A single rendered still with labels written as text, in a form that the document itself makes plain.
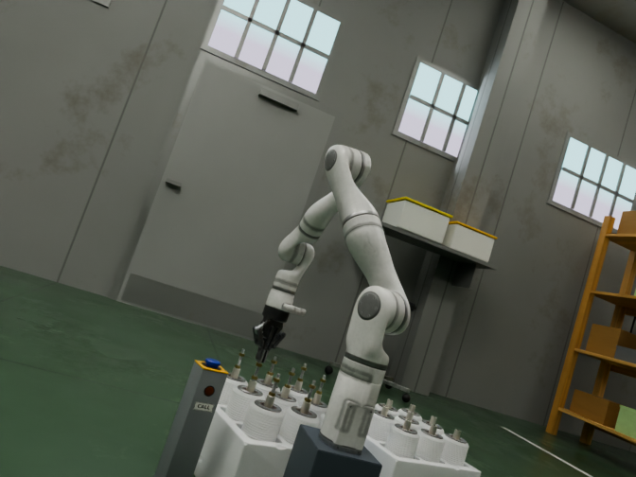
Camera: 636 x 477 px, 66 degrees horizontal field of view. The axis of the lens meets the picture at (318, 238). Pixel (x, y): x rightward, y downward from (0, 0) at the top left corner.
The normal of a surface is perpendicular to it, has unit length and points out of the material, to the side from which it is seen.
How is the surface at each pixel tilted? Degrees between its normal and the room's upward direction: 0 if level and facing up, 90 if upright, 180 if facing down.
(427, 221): 90
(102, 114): 90
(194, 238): 90
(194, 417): 90
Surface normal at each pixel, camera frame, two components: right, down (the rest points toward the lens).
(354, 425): 0.28, 0.00
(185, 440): 0.52, 0.08
